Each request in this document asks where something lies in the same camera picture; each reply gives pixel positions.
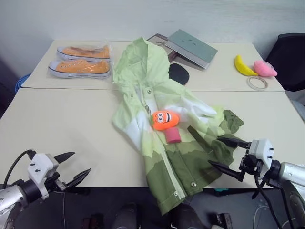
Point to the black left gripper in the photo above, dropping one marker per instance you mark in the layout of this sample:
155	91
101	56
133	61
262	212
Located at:
56	181

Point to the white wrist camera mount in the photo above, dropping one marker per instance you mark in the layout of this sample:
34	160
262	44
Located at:
40	164
262	150

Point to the pink foam roll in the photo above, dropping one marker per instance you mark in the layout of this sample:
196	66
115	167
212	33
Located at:
173	136

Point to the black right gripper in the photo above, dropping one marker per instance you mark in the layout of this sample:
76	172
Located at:
250	164

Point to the brown book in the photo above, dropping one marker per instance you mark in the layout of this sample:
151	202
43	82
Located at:
158	39

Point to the black table tennis paddle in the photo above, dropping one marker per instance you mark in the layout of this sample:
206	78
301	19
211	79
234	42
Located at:
178	74

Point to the pink plush toy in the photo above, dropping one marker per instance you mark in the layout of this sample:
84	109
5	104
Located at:
264	69

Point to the clear adhesive tape roll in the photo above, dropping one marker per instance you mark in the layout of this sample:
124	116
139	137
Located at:
250	84

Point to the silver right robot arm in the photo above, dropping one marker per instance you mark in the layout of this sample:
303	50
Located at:
291	174

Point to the green hooded zip jacket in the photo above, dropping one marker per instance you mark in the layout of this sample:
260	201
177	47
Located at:
166	157

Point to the silver jacket zipper pull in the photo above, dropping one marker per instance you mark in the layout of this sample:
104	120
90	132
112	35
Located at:
148	109

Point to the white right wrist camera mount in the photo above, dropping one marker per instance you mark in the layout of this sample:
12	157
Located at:
262	150

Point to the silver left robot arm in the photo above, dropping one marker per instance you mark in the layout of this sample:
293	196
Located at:
10	195

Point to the black office chair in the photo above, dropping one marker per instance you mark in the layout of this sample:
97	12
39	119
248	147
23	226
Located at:
288	62

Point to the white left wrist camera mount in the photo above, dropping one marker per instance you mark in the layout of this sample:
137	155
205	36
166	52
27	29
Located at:
40	164

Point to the orange canvas sneaker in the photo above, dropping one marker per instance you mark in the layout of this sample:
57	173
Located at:
78	69
83	53

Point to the orange plush toy with face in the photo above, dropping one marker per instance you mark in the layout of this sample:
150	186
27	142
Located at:
164	120

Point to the yellow banana plush toy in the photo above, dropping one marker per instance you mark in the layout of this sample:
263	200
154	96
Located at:
241	66

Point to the grey-green hardcover book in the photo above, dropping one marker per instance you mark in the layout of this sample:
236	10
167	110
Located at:
191	48

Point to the dark rounded shape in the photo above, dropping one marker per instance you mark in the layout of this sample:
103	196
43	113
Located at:
184	217

